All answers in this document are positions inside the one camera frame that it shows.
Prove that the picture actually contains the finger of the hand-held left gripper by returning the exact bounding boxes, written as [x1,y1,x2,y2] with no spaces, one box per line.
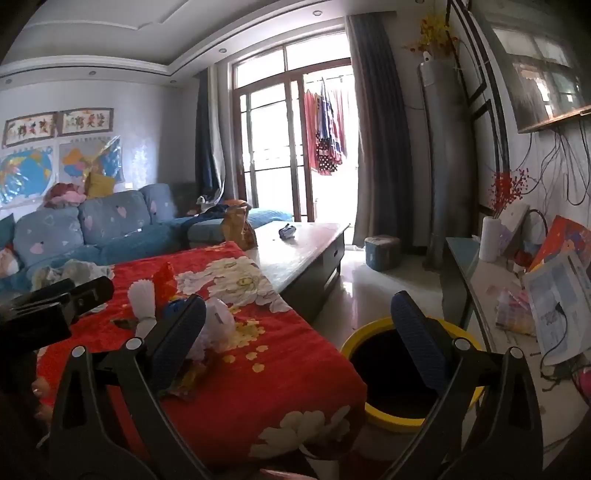
[55,276,115,321]

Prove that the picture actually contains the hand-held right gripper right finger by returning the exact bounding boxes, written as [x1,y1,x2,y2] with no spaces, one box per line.
[376,291,546,480]

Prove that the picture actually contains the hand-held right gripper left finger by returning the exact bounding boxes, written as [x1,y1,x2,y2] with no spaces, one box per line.
[48,295,213,480]

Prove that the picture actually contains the yellow rimmed trash bin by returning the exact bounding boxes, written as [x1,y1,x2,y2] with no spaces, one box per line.
[339,316,488,433]

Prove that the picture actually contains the white foam fruit net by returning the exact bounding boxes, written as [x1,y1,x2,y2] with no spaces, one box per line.
[128,279,158,340]

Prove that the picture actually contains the red snack packet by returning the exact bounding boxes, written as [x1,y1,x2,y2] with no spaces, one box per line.
[154,262,178,305]

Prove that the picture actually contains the person's left hand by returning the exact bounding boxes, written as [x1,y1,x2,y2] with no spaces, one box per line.
[30,376,52,430]

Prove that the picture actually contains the pale green cloth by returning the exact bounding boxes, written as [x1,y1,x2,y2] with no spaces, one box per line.
[30,258,114,291]

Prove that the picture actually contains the orange printed cushion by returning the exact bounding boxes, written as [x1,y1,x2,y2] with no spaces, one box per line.
[0,244,24,278]

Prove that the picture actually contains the blue patterned sofa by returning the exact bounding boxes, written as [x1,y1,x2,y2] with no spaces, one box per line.
[0,184,296,296]

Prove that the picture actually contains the television cabinet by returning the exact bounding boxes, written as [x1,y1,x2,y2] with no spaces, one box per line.
[438,236,591,457]

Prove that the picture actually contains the blue fabric stool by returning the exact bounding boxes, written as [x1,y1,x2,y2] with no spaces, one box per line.
[365,234,402,271]

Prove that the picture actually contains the pink red clothes pile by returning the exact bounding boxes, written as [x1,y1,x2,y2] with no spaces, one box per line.
[44,182,86,210]

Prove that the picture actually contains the teal cushion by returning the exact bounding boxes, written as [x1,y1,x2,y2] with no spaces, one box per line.
[0,215,17,250]

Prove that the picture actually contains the yellow pillow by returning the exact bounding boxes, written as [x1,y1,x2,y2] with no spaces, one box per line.
[85,172,115,199]

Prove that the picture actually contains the red floral blanket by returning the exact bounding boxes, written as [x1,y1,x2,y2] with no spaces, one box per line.
[34,241,370,462]

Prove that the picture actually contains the brown paper bag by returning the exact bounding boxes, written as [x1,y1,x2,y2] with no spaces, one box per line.
[219,203,257,250]

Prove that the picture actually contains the country map poster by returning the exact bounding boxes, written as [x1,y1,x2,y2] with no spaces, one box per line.
[59,135,124,185]

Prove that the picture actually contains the world map poster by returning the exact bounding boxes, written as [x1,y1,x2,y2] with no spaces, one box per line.
[0,145,56,206]

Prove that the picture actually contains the dark wooden coffee table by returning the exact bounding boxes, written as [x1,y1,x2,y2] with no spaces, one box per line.
[245,222,352,324]

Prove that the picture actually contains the printed paper sheet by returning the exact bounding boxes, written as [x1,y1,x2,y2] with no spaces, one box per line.
[522,251,591,367]

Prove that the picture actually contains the white leaning card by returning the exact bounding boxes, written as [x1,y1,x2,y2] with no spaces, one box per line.
[501,203,532,259]

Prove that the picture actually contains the framed embroidery picture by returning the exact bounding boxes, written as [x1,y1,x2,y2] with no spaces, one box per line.
[2,112,58,148]
[58,107,115,138]

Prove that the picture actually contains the red berry branches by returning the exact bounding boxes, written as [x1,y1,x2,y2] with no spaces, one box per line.
[489,168,529,217]

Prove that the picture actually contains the red printed box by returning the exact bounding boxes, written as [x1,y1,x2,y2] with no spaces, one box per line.
[526,215,591,273]

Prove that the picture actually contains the grey standing air conditioner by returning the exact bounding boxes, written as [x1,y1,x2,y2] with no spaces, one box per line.
[418,51,472,268]

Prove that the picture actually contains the dark blue window curtain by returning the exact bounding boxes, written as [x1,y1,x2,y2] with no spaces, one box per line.
[195,69,227,204]

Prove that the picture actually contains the row of hanging laundry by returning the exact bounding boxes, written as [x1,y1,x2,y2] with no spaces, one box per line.
[302,76,356,176]

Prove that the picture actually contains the grey window curtain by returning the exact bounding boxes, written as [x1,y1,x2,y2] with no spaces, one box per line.
[346,14,428,252]

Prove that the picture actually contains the glass balcony door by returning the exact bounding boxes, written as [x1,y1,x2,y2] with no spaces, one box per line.
[231,32,361,224]

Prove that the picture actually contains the yellow artificial flowers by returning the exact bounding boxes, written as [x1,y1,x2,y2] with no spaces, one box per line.
[404,11,458,58]

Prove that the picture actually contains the wall mounted television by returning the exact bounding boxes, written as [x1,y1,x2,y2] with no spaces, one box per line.
[480,0,591,134]

